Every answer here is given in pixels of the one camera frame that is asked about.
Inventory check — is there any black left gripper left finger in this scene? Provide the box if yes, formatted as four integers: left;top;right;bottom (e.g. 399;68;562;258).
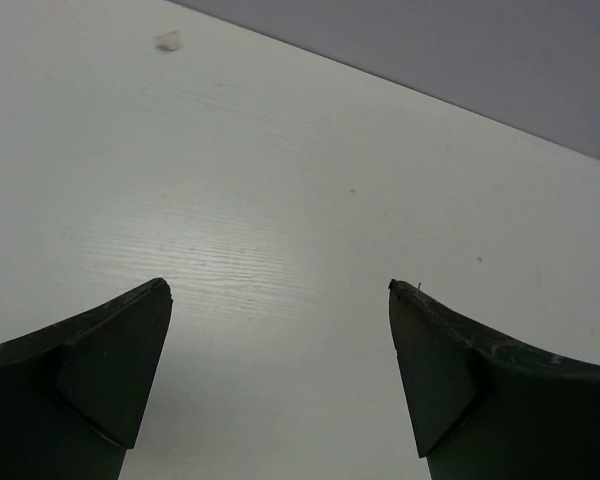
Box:
0;278;173;480

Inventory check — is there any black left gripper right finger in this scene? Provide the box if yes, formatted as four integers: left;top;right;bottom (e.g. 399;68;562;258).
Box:
388;280;600;480

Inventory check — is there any small paper scrap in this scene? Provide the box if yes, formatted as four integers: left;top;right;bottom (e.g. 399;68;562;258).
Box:
155;31;184;53

